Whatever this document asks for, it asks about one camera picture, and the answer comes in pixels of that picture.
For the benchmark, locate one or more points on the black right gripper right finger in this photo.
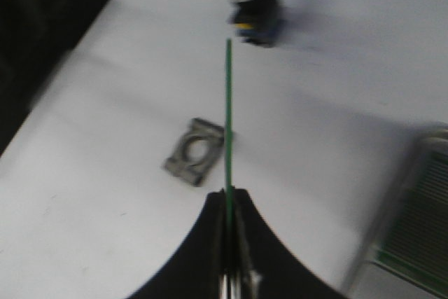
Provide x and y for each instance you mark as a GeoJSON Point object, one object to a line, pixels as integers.
{"type": "Point", "coordinates": [267, 269]}

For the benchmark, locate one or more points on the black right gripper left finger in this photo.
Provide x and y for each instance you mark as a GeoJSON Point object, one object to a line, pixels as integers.
{"type": "Point", "coordinates": [195, 269]}

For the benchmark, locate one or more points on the green perforated circuit board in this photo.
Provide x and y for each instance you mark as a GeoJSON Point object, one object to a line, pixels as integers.
{"type": "Point", "coordinates": [415, 247]}

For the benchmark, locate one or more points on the silver metal tray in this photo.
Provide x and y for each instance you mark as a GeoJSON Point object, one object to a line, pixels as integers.
{"type": "Point", "coordinates": [366, 278]}

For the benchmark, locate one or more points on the black slotted board rack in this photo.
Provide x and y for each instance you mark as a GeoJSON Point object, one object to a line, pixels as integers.
{"type": "Point", "coordinates": [35, 36]}

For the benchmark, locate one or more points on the grey square metal block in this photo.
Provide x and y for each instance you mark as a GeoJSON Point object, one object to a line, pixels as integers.
{"type": "Point", "coordinates": [198, 150]}

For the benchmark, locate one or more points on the red emergency stop button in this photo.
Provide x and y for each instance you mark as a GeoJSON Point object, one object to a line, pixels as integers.
{"type": "Point", "coordinates": [257, 22]}

